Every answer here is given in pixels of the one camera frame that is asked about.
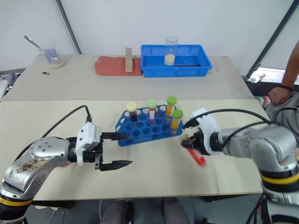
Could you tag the white-labelled red test tube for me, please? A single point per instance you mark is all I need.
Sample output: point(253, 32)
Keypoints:
point(152, 109)

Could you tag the grey clutter pile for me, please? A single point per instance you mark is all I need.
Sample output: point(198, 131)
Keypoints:
point(10, 81)

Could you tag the yellow-capped dark red tube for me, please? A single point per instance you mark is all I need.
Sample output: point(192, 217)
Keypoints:
point(133, 113)

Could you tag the dark rounded shape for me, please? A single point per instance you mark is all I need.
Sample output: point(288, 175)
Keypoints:
point(116, 212)

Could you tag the green and pink object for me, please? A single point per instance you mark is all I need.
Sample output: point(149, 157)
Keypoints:
point(261, 101)

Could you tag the purple paper piece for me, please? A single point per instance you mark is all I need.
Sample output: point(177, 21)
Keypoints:
point(51, 53)

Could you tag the glass beaker with powder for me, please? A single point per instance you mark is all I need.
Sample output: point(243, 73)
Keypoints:
point(56, 61)

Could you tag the red flat mat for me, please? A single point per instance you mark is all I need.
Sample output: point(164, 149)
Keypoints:
point(112, 66)

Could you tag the clear cylinder with grains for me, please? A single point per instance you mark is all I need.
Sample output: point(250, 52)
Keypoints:
point(170, 58)

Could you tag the white object on sill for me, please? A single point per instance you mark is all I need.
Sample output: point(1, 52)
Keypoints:
point(256, 79)

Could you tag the blue plastic bin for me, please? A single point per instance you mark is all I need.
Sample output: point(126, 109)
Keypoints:
point(163, 70)

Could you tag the wooden strip with holes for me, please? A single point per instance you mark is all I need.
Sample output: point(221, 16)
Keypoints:
point(128, 60)

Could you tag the person's grey trouser leg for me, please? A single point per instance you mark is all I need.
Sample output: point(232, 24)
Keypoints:
point(285, 116)

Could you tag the person's bare hand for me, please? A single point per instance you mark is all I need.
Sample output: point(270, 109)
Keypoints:
point(279, 95)

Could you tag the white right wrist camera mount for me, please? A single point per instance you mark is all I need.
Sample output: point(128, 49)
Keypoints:
point(208, 123)

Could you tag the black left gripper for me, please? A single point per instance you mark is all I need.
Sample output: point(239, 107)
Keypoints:
point(91, 156)

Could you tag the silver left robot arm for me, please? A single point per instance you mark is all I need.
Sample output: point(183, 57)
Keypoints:
point(35, 161)

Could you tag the red liquid test tube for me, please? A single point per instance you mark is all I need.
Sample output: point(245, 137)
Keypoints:
point(198, 158)

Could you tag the small black clip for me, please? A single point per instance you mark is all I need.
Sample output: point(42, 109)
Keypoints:
point(46, 73)

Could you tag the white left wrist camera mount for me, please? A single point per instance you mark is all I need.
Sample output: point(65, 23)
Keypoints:
point(88, 135)

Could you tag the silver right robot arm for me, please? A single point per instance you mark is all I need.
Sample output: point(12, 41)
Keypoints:
point(264, 144)

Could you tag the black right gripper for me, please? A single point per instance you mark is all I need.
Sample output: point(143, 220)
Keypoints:
point(200, 142)

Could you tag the dark diagonal frame pole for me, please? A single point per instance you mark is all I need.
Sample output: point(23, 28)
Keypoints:
point(69, 25)
point(273, 37)

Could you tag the blue test tube rack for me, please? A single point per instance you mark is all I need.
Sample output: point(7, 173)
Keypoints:
point(142, 131)

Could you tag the green-capped orange test tube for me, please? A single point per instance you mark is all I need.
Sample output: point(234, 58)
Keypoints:
point(170, 105)
point(176, 120)

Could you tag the person's bare forearm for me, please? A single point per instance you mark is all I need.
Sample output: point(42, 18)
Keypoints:
point(292, 67)

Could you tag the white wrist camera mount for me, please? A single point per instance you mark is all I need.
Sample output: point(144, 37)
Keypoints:
point(88, 135)
point(208, 123)

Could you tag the metal spoon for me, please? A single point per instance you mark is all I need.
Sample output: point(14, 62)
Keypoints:
point(32, 42)

